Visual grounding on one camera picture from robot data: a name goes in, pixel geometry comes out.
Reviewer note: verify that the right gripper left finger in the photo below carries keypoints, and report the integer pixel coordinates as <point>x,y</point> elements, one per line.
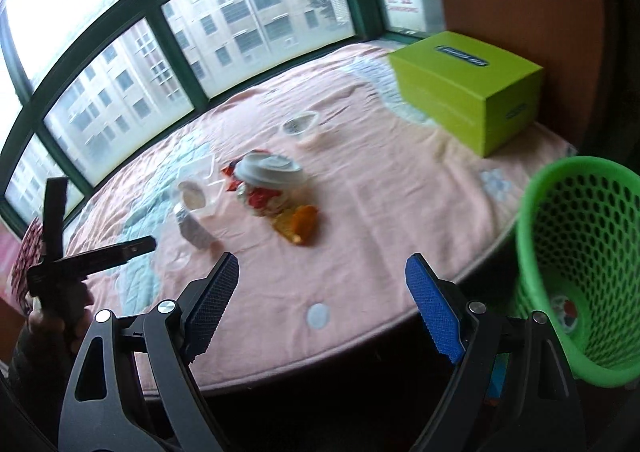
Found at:
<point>202,304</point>

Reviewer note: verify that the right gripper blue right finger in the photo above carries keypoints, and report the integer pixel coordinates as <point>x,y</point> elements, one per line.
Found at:
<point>444,310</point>

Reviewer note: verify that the small clear plastic bottle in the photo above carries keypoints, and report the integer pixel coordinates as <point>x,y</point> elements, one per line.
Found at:
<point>192,231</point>

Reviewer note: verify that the clear rectangular plastic tray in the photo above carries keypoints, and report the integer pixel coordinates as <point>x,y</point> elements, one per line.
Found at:
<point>199,186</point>

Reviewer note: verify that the orange snack wrapper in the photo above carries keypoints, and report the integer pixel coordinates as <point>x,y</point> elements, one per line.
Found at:
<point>297,224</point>

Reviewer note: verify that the small clear sauce cup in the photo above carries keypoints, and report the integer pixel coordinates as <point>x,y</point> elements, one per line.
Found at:
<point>301,125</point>

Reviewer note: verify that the trash pile in basket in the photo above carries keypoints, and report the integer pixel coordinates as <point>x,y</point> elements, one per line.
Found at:
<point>565,311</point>

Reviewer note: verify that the person's left hand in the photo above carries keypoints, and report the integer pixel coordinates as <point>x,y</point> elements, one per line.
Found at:
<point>45,323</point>

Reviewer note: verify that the green mesh waste basket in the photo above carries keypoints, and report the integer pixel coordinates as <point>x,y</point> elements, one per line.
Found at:
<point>578,234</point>

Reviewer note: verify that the pink patterned bed blanket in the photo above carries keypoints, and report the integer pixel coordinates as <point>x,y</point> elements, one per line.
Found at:
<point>387,181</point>

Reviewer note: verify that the lime green cardboard box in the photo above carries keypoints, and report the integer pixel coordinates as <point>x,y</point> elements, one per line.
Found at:
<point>481,94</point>

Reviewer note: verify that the brown wooden headboard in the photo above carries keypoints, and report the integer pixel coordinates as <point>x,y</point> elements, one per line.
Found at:
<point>565,37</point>

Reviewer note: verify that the green window frame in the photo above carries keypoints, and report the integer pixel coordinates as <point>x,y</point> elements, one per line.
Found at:
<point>86,85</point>

